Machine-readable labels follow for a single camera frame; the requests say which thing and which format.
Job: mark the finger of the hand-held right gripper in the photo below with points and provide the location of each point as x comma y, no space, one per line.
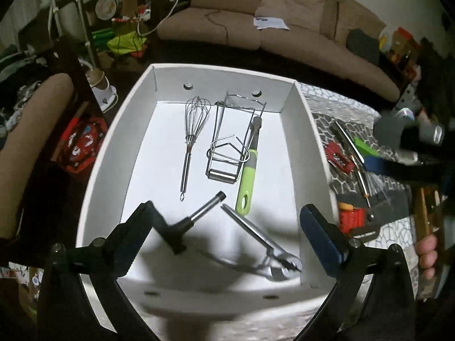
375,165
387,131

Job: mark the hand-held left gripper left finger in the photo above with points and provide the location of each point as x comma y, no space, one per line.
133,241

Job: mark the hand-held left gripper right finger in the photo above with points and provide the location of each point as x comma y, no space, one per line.
320,241

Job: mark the white cardboard box container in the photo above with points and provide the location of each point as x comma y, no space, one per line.
199,220

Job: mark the person's right hand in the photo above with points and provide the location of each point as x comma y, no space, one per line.
426,255

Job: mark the long metal tongs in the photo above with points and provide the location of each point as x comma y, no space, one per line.
357,163

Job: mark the green plastic kitchen tool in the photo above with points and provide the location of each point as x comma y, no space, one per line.
366,147

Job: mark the red kitchen gadget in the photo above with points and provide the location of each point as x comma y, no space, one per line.
339,158

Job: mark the dark cushion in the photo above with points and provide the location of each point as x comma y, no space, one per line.
362,46

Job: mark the red toy package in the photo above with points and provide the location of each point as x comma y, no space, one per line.
83,145

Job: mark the brown armchair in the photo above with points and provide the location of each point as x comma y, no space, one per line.
32,149

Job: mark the white paper sheet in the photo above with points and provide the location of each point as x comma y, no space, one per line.
271,23

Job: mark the tan sofa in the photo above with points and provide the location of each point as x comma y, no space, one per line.
231,32

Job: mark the pile of clothes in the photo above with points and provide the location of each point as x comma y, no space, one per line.
17,88

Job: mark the green bag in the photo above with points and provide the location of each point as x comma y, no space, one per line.
124,42

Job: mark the white metal stand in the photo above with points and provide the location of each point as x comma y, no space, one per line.
85,35

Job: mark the round decorated tin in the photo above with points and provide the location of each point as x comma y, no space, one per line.
106,8

